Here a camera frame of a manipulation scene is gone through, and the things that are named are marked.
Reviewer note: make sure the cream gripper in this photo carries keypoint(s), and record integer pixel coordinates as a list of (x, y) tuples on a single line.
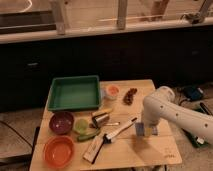
[(150, 121)]

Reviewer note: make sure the blue sponge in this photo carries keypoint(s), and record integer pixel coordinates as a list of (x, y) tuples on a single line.
[(142, 130)]

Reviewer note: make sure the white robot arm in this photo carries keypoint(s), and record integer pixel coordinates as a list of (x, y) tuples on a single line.
[(159, 104)]

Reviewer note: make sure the green plastic tray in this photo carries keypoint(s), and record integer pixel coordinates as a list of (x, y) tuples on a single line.
[(74, 93)]

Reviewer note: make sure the brown dried food piece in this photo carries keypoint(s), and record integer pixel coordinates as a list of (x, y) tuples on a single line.
[(129, 96)]

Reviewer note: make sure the yellow banana toy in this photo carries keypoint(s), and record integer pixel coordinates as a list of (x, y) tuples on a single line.
[(102, 111)]

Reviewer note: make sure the white cup orange inside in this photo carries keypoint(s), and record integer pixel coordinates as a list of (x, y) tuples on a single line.
[(112, 91)]

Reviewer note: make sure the green bin with items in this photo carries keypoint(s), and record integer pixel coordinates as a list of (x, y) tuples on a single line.
[(196, 141)]

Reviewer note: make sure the dark blue device on floor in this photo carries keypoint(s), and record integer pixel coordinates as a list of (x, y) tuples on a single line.
[(192, 93)]

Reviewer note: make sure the metal cup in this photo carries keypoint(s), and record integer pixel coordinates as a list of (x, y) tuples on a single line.
[(100, 120)]

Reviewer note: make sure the metal spoon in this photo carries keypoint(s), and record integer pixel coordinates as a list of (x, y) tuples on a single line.
[(91, 125)]

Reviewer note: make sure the green pepper toy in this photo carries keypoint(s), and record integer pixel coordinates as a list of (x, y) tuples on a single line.
[(83, 138)]

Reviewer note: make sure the small green cup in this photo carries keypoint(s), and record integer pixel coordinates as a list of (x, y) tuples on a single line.
[(81, 126)]

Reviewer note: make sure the wooden block tool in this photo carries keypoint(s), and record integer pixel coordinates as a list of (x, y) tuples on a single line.
[(93, 149)]

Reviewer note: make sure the purple bowl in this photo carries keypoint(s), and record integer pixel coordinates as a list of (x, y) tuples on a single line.
[(61, 123)]

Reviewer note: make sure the orange bowl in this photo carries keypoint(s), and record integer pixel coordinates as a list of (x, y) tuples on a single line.
[(58, 152)]

